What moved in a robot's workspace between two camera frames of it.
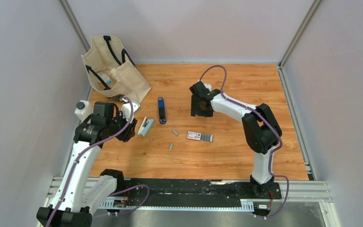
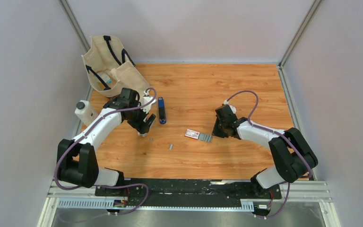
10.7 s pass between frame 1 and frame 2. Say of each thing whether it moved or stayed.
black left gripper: moved
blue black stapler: stayed
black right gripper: moved
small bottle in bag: stayed
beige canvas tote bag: stayed
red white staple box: stayed
